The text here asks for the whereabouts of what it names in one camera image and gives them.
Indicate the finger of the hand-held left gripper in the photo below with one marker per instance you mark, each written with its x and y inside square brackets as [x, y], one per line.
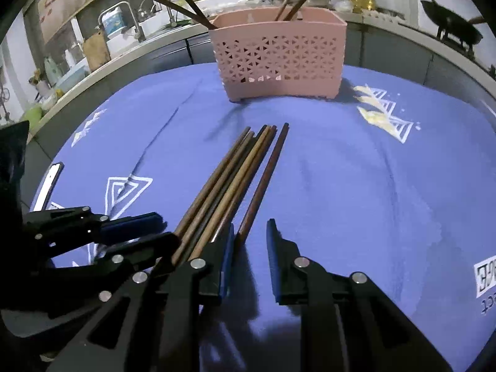
[131, 224]
[162, 244]

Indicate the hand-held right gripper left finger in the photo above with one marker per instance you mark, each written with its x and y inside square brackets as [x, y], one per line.
[227, 267]

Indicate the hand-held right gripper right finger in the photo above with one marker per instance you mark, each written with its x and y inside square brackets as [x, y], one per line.
[273, 267]

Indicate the bunch of wooden chopsticks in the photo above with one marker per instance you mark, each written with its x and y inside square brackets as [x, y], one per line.
[232, 178]

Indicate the pink perforated utensil holder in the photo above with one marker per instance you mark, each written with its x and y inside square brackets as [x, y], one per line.
[279, 58]

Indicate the white phone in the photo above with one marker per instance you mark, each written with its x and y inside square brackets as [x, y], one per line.
[48, 186]

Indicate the green bowl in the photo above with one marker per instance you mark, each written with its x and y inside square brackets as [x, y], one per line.
[31, 115]

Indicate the blue printed tablecloth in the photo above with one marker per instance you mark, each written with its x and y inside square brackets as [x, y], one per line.
[348, 201]

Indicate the pale green soap bottle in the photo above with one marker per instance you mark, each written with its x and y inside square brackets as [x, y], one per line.
[50, 71]

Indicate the light blue plastic container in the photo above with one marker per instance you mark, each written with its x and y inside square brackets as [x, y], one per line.
[73, 77]

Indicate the white bottle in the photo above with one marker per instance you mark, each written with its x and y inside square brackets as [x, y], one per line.
[71, 56]

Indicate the wooden cutting board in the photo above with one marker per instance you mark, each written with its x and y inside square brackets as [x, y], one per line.
[96, 50]

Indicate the blue label bottle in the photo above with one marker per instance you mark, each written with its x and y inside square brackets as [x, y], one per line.
[115, 25]

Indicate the tall metal faucet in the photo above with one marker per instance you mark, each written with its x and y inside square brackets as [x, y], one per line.
[169, 13]
[135, 27]

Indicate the chopsticks in basket left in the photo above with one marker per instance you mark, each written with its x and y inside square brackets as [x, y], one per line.
[174, 9]

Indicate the white plastic bag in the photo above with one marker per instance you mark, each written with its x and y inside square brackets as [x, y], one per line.
[343, 5]

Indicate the white moulded tray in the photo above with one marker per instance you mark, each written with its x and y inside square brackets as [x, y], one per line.
[383, 14]

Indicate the gas stove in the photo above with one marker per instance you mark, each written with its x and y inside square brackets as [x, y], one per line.
[463, 48]

